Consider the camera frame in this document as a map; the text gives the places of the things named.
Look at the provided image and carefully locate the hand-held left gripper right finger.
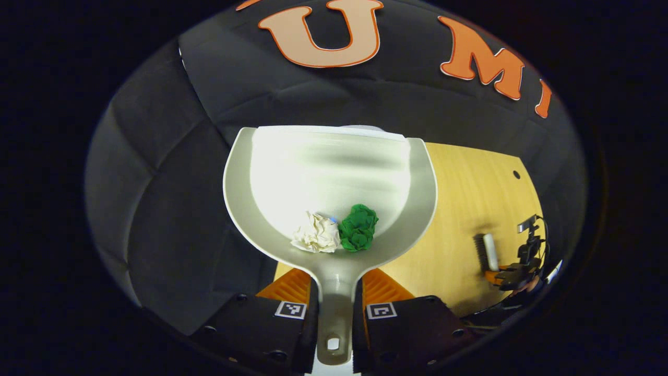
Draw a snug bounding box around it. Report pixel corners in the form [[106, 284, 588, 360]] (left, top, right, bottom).
[[352, 268, 478, 372]]

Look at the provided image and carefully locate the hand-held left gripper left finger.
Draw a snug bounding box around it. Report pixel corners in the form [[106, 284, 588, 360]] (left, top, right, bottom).
[[190, 268, 320, 374]]

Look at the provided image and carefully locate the small white broom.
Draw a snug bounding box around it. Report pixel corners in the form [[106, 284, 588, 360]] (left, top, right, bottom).
[[473, 233, 500, 272]]

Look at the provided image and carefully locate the white paper ball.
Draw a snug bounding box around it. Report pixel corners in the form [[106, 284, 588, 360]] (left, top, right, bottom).
[[291, 211, 341, 254]]

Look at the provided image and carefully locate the green paper ball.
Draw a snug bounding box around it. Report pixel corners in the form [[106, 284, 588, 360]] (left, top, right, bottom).
[[338, 204, 379, 253]]

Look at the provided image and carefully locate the white plastic dustpan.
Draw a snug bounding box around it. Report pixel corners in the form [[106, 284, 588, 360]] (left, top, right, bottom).
[[223, 125, 438, 366]]

